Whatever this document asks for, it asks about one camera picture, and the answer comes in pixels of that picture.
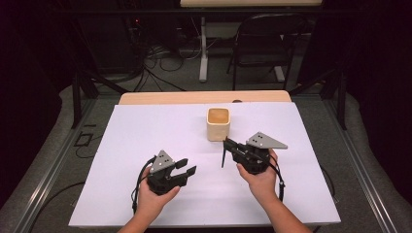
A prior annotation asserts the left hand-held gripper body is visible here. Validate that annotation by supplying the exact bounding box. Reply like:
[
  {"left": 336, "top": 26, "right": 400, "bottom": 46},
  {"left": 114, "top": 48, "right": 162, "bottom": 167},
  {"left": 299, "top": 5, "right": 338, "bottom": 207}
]
[{"left": 147, "top": 150, "right": 189, "bottom": 196}]

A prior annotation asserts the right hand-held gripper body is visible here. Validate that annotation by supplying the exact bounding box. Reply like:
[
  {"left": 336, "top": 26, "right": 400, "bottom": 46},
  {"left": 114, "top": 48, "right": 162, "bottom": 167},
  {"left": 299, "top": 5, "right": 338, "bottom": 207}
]
[{"left": 237, "top": 131, "right": 289, "bottom": 176}]

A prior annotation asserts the black pencil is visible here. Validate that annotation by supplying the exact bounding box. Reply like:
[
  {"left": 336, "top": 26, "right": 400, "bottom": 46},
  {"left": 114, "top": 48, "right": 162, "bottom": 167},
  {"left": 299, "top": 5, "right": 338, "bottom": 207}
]
[{"left": 221, "top": 138, "right": 228, "bottom": 169}]

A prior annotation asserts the cream square pen holder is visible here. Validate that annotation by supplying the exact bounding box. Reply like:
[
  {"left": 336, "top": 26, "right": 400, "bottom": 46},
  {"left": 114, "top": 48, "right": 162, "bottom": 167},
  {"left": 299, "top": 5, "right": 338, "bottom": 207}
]
[{"left": 206, "top": 107, "right": 231, "bottom": 143}]

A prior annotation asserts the person's right hand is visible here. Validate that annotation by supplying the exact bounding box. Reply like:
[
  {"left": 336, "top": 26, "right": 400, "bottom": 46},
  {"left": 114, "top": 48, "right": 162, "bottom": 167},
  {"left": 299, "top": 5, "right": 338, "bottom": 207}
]
[{"left": 235, "top": 148, "right": 280, "bottom": 204}]

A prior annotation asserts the person's left hand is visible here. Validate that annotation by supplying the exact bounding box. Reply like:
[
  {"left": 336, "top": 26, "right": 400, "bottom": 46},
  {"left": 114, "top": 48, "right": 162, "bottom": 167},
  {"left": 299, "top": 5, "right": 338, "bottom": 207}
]
[{"left": 135, "top": 166, "right": 181, "bottom": 221}]

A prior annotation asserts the white table sheet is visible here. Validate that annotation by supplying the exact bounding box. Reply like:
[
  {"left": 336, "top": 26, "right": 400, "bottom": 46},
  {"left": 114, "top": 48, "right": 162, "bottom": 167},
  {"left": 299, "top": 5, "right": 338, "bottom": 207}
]
[{"left": 68, "top": 101, "right": 342, "bottom": 228}]

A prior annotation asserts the wooden table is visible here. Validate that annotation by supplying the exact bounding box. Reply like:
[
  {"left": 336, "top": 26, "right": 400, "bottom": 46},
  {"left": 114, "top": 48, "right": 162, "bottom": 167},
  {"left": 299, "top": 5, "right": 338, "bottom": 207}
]
[{"left": 118, "top": 89, "right": 292, "bottom": 106}]

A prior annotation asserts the white desk foot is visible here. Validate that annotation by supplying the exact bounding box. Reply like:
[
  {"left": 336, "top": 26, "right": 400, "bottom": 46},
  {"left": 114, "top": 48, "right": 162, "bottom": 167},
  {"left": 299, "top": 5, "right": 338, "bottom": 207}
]
[{"left": 273, "top": 65, "right": 287, "bottom": 83}]

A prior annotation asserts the white desk leg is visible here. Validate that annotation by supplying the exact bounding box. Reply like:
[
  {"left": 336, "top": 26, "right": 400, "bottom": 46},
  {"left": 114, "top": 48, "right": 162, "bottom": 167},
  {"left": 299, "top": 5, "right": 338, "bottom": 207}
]
[{"left": 197, "top": 17, "right": 209, "bottom": 83}]

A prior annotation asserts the black metal stand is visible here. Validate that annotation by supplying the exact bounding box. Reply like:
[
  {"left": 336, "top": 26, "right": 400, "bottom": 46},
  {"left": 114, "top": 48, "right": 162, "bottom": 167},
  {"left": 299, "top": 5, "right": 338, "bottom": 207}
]
[
  {"left": 70, "top": 66, "right": 130, "bottom": 130},
  {"left": 289, "top": 67, "right": 349, "bottom": 131}
]

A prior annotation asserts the black folding chair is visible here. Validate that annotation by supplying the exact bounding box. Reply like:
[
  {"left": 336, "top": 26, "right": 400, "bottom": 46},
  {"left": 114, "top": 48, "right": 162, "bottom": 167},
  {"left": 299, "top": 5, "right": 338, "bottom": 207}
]
[{"left": 225, "top": 13, "right": 309, "bottom": 92}]

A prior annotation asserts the left hand-held gripper cable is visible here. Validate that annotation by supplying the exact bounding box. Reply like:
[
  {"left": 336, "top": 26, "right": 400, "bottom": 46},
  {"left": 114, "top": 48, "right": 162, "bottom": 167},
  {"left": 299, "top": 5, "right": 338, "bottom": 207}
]
[{"left": 130, "top": 155, "right": 157, "bottom": 216}]

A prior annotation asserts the hand-held gripper cable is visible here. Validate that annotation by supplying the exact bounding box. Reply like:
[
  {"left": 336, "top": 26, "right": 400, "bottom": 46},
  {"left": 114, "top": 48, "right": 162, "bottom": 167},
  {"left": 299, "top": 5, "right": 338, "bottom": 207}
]
[
  {"left": 267, "top": 160, "right": 287, "bottom": 203},
  {"left": 130, "top": 155, "right": 157, "bottom": 216}
]

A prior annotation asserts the right hand-held gripper cable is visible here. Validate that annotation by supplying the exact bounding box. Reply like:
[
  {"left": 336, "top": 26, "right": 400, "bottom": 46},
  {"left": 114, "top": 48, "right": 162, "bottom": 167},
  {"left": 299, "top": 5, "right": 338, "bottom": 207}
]
[{"left": 267, "top": 160, "right": 287, "bottom": 203}]

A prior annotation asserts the black floor cable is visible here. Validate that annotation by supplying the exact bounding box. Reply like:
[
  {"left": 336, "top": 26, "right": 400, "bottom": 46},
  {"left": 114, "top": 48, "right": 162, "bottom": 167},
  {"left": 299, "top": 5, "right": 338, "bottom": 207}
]
[
  {"left": 319, "top": 164, "right": 337, "bottom": 199},
  {"left": 28, "top": 181, "right": 87, "bottom": 233}
]

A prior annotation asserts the black square floor frame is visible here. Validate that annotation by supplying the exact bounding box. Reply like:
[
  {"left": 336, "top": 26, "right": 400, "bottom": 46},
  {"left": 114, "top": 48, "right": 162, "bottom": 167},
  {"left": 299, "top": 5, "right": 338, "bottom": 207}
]
[{"left": 73, "top": 123, "right": 104, "bottom": 159}]

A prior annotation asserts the aluminium floor rail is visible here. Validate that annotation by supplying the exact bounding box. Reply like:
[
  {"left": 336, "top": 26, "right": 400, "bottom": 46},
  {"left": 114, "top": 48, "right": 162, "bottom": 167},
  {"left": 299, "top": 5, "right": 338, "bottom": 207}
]
[
  {"left": 12, "top": 97, "right": 99, "bottom": 233},
  {"left": 323, "top": 96, "right": 400, "bottom": 233}
]

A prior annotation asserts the tangle of floor cables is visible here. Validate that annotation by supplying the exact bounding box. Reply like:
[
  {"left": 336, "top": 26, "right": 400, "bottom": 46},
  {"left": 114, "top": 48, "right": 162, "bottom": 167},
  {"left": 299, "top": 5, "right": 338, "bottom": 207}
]
[{"left": 127, "top": 17, "right": 215, "bottom": 93}]

